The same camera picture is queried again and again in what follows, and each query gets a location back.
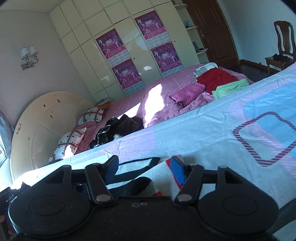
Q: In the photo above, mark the red garment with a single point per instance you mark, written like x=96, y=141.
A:
x=216, y=78

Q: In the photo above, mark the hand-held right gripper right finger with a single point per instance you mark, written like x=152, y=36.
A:
x=178, y=171

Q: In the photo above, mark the striped knit sweater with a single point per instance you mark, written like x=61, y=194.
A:
x=143, y=169

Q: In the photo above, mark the magenta garment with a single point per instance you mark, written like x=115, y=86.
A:
x=187, y=93

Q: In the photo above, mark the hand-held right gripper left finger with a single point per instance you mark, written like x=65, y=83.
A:
x=112, y=169

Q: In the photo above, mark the striped folded garment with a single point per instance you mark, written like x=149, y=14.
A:
x=203, y=70

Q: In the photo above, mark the brown wooden chair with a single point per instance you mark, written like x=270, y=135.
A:
x=283, y=39

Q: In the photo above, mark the cream wardrobe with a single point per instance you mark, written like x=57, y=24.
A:
x=87, y=58

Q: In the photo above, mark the wall lamp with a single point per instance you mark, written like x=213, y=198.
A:
x=29, y=58

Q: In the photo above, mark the heart patterned pillow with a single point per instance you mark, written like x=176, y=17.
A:
x=91, y=115
x=68, y=143

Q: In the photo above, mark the pink checked bedsheet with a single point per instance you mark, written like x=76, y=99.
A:
x=161, y=97

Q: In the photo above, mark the cream corner shelf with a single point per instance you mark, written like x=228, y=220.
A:
x=193, y=30

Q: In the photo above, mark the grey curtain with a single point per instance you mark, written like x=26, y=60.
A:
x=5, y=132

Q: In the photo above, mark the light green garment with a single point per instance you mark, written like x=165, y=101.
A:
x=229, y=89

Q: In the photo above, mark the dark garment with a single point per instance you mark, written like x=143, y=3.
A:
x=120, y=129

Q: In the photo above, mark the cream round headboard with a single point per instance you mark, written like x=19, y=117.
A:
x=41, y=120

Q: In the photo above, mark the brown wooden door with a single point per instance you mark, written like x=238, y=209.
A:
x=215, y=30

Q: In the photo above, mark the small dark cloth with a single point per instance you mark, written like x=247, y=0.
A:
x=280, y=57

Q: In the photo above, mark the pink wall poster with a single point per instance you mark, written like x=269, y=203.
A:
x=165, y=59
x=127, y=75
x=111, y=45
x=149, y=26

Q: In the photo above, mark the blue bottle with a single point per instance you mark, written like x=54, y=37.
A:
x=188, y=23

